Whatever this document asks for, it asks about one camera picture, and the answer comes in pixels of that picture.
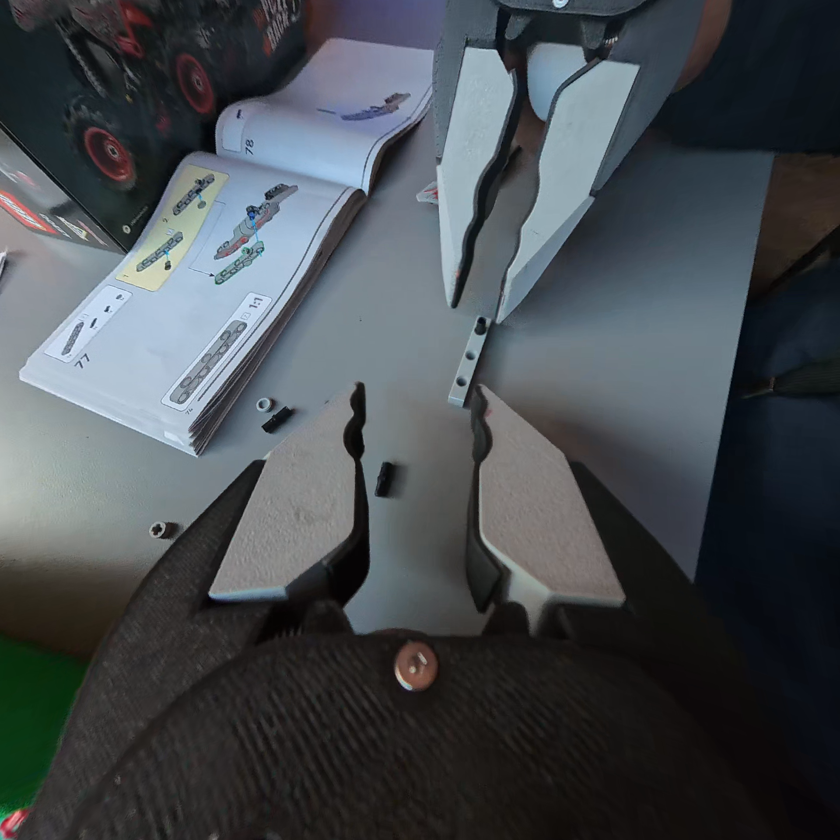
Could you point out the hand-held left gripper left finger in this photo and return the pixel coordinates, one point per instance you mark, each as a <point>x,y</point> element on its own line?
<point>295,512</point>

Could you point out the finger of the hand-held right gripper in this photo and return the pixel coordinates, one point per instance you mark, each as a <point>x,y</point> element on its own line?
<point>469,164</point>
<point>577,164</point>

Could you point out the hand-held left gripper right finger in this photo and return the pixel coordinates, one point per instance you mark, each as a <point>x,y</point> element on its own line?
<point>544,518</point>

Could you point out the grey lego beam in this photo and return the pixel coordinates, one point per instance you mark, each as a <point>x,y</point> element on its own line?
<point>467,367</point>

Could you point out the black lego pin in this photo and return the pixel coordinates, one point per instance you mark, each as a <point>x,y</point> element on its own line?
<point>386,479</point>
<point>277,418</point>

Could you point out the lego instruction booklet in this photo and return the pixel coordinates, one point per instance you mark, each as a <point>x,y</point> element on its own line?
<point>197,315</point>

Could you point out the black lego set box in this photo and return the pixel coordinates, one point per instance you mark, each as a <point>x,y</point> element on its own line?
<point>131,98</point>

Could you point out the small white red piece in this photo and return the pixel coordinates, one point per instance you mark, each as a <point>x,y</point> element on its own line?
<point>430,194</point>

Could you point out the green plastic bin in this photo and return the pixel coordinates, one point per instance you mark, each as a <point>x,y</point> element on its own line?
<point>33,722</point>

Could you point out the red plastic piece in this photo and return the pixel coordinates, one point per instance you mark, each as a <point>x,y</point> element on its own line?
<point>14,824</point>

